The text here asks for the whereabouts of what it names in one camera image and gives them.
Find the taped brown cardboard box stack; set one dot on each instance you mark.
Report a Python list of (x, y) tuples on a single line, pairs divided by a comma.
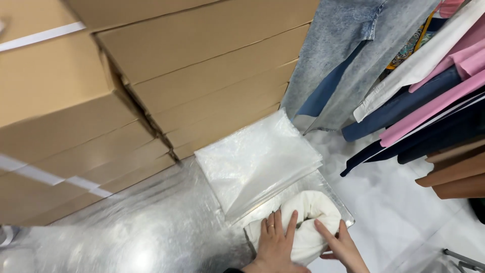
[(57, 113)]

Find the large clear plastic sheet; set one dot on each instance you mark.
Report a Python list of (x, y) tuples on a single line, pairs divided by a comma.
[(132, 227)]

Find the person's black sleeve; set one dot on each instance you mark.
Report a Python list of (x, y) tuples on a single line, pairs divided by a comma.
[(233, 270)]

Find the hanging navy garment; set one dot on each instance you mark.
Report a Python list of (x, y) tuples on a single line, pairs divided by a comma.
[(435, 141)]

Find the yellow teal patterned garment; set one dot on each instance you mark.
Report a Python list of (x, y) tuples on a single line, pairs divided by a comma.
[(408, 48)]

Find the hanging brown garment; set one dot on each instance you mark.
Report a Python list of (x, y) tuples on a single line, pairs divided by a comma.
[(456, 175)]

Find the grey metal rack frame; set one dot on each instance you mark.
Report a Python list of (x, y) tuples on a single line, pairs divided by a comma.
[(464, 258)]

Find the hanging white garment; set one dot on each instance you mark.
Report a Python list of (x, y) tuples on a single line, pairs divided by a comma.
[(416, 65)]

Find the single clear plastic bag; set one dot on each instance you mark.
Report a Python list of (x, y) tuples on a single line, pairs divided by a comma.
[(335, 191)]

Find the dark blue denim garment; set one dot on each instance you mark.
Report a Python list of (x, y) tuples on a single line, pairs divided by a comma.
[(398, 107)]

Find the plain brown cardboard box stack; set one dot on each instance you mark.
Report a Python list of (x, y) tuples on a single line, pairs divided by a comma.
[(212, 64)]

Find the light acid-wash denim garment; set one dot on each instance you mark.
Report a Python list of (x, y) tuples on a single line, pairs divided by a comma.
[(341, 34)]

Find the stack of clear plastic bags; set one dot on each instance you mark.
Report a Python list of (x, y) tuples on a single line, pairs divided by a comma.
[(257, 163)]

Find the person's left hand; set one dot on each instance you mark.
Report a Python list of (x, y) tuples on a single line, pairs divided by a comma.
[(274, 252)]

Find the person's right hand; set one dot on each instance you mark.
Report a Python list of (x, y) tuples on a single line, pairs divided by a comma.
[(346, 252)]

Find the white fleece garment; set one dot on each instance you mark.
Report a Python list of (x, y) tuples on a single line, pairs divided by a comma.
[(314, 206)]

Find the hanging pink garment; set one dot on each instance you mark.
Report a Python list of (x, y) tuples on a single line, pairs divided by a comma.
[(468, 57), (435, 107)]

